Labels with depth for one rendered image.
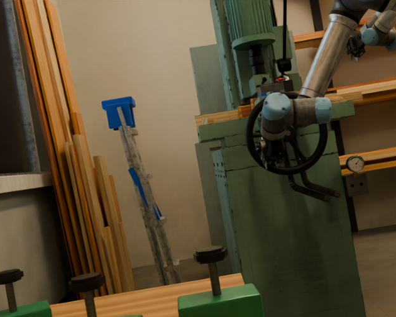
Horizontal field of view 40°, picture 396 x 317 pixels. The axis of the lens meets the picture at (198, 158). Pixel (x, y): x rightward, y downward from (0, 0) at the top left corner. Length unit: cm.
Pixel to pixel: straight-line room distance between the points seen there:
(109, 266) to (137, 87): 180
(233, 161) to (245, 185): 10
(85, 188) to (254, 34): 148
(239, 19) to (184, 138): 239
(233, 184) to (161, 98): 256
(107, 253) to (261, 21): 171
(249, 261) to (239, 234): 11
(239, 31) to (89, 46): 262
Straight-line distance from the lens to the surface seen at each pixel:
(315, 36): 422
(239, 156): 209
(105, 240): 334
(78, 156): 325
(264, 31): 225
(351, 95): 236
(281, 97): 156
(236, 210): 209
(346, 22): 177
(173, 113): 455
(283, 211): 211
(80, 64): 472
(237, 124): 209
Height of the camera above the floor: 76
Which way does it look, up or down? 1 degrees up
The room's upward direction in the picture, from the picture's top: 10 degrees counter-clockwise
